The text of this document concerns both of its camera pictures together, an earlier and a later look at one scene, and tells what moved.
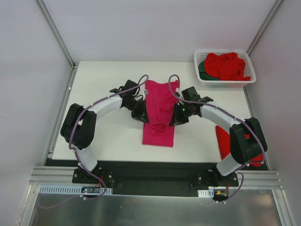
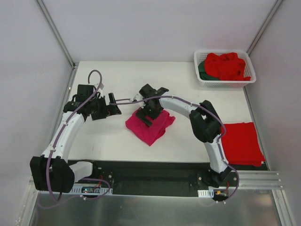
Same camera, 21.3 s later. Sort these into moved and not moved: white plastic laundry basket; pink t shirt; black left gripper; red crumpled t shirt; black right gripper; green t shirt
Moved: black right gripper; black left gripper; pink t shirt
Not moved: red crumpled t shirt; white plastic laundry basket; green t shirt
